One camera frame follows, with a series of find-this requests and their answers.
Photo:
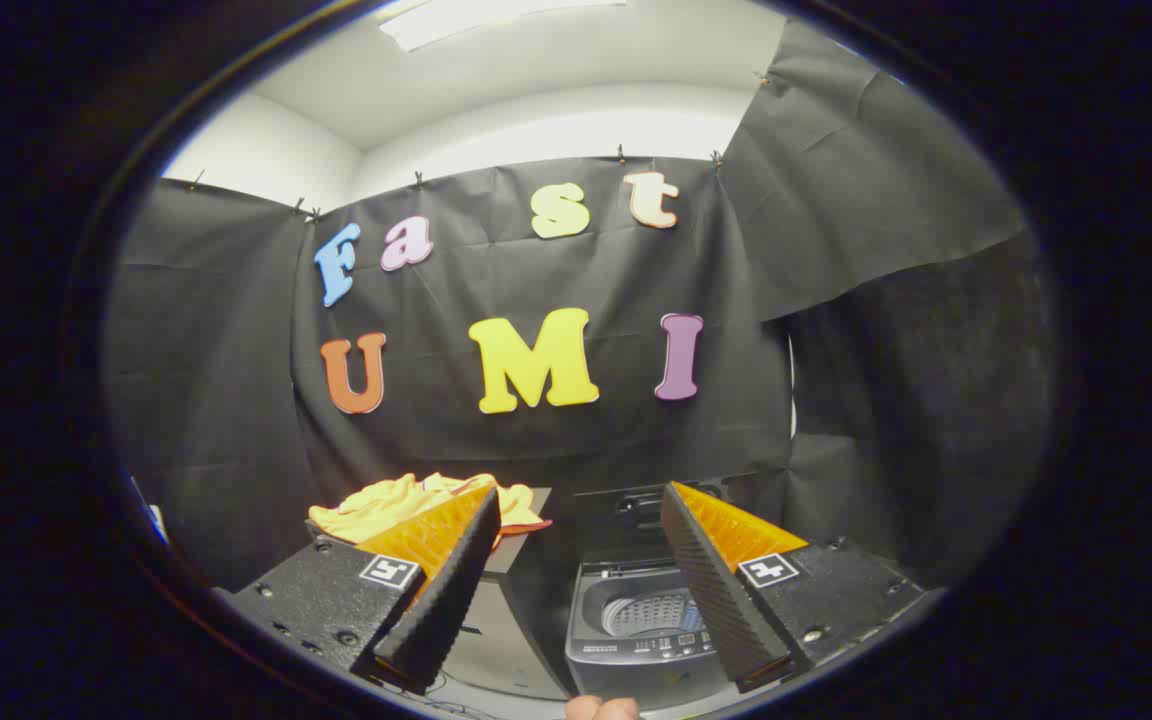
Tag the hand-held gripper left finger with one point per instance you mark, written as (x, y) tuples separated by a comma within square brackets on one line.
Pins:
[(436, 610)]

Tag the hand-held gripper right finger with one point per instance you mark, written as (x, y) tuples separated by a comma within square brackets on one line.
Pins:
[(721, 600)]

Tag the grey washing machine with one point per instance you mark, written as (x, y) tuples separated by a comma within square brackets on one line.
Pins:
[(626, 655)]

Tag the orange polo shirt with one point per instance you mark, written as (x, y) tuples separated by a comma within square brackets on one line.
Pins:
[(386, 505)]

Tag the grey cabinet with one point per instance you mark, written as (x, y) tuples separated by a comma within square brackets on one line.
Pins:
[(496, 640)]

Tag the black backdrop cloth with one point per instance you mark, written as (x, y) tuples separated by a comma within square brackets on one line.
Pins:
[(616, 440)]

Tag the ceiling light panel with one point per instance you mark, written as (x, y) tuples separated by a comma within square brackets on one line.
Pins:
[(496, 18)]

